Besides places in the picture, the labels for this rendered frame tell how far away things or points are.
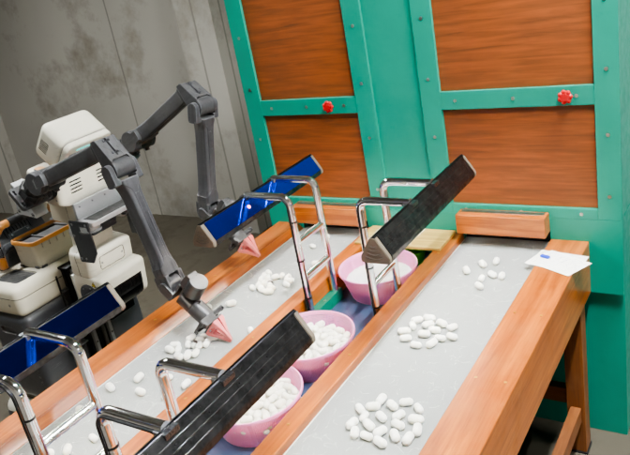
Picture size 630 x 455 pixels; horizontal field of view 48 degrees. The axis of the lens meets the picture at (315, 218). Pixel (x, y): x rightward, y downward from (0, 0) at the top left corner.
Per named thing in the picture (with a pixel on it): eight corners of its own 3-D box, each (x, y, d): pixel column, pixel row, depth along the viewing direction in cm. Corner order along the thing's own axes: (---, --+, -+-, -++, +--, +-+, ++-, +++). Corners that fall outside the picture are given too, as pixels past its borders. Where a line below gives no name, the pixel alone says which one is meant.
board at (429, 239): (354, 244, 254) (353, 241, 254) (373, 228, 266) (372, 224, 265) (440, 251, 236) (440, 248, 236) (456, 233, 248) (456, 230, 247)
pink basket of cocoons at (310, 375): (260, 391, 195) (252, 362, 192) (280, 340, 219) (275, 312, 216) (353, 387, 189) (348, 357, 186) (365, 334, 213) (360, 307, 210)
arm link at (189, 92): (202, 71, 240) (181, 76, 232) (221, 105, 239) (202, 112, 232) (138, 131, 269) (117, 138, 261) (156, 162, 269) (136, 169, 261)
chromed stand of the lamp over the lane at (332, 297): (265, 320, 233) (236, 194, 217) (297, 291, 248) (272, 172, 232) (313, 327, 222) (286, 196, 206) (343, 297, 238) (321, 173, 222)
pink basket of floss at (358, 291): (352, 317, 224) (348, 291, 220) (335, 283, 249) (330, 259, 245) (432, 297, 227) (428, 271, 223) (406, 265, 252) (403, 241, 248)
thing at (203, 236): (193, 246, 205) (187, 223, 203) (305, 173, 253) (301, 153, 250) (214, 249, 201) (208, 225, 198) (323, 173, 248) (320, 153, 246)
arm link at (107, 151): (122, 126, 207) (96, 135, 200) (142, 168, 209) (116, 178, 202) (47, 167, 236) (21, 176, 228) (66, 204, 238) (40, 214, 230)
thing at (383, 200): (372, 337, 211) (348, 199, 195) (399, 304, 226) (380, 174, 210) (430, 346, 201) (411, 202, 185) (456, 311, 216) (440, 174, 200)
